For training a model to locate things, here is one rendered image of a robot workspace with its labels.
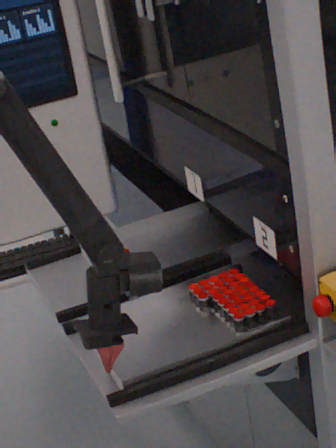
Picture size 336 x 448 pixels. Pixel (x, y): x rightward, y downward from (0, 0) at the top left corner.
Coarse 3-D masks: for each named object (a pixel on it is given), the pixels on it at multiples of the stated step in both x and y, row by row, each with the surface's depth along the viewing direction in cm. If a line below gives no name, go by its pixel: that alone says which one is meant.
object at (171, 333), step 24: (168, 288) 171; (144, 312) 170; (168, 312) 169; (192, 312) 167; (144, 336) 162; (168, 336) 160; (192, 336) 159; (216, 336) 158; (240, 336) 150; (120, 360) 155; (144, 360) 154; (168, 360) 153; (192, 360) 148; (120, 384) 145
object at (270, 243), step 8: (256, 224) 162; (256, 232) 164; (264, 232) 160; (272, 232) 156; (256, 240) 165; (264, 240) 161; (272, 240) 157; (264, 248) 162; (272, 248) 158; (272, 256) 159
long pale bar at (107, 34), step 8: (96, 0) 191; (104, 0) 191; (104, 8) 192; (104, 16) 193; (104, 24) 194; (104, 32) 194; (112, 32) 195; (104, 40) 196; (112, 40) 196; (112, 48) 196; (112, 56) 197; (112, 64) 198; (112, 72) 199; (112, 80) 200; (120, 80) 200; (128, 80) 202; (136, 80) 202; (144, 80) 203; (112, 88) 201; (120, 88) 201; (120, 96) 201
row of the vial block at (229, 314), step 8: (208, 288) 165; (208, 296) 166; (216, 296) 162; (216, 304) 162; (224, 304) 159; (232, 304) 158; (216, 312) 163; (224, 312) 159; (232, 312) 156; (240, 312) 155; (224, 320) 161; (232, 320) 156; (240, 320) 154; (232, 328) 157; (240, 328) 155
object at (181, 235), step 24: (168, 216) 205; (192, 216) 207; (120, 240) 202; (144, 240) 200; (168, 240) 198; (192, 240) 196; (216, 240) 194; (240, 240) 192; (168, 264) 187; (192, 264) 181; (120, 288) 177
